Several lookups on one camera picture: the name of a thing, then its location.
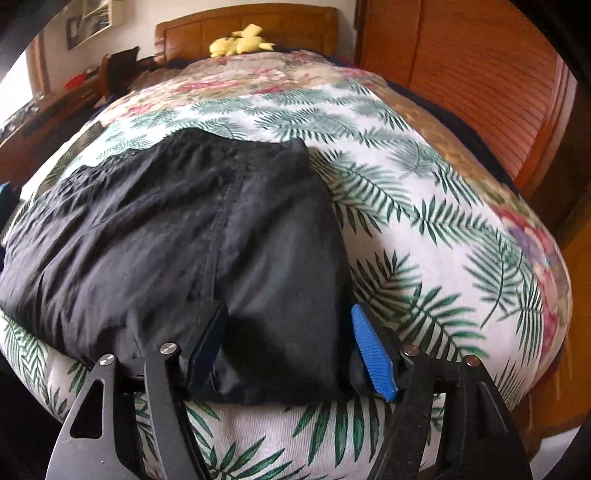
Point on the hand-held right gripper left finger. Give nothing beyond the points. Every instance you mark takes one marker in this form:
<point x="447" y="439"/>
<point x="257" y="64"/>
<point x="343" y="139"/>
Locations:
<point x="205" y="355"/>

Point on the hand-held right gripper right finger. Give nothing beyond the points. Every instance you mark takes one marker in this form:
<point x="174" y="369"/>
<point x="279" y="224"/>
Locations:
<point x="371" y="350"/>

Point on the black jacket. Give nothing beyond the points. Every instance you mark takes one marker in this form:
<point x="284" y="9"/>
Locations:
<point x="161" y="240"/>

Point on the leaf print blanket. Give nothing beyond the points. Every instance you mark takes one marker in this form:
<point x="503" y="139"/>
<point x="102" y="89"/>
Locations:
<point x="415" y="221"/>

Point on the wooden desk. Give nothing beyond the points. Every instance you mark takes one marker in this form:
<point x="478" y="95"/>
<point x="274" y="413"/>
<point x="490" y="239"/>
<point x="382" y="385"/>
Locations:
<point x="51" y="115"/>

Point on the floral quilt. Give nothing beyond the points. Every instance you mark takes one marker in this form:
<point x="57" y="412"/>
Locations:
<point x="286" y="74"/>

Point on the wooden chair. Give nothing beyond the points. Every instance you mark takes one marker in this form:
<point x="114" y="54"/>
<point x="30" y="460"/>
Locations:
<point x="121" y="69"/>

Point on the wooden louvered wardrobe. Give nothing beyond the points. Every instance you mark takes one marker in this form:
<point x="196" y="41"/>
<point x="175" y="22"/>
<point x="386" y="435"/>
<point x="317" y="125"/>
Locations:
<point x="471" y="69"/>

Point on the red bowl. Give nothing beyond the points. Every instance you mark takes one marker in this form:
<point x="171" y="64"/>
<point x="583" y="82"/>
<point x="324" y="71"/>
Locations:
<point x="75" y="81"/>

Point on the yellow plush toy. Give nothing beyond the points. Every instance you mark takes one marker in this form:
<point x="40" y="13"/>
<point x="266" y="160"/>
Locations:
<point x="240" y="42"/>

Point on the wooden bed headboard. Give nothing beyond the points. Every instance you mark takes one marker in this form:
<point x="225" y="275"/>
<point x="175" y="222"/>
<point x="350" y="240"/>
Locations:
<point x="295" y="27"/>

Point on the white wall shelf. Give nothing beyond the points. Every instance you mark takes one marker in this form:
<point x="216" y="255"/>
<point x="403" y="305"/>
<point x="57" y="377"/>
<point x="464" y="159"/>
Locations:
<point x="90" y="21"/>

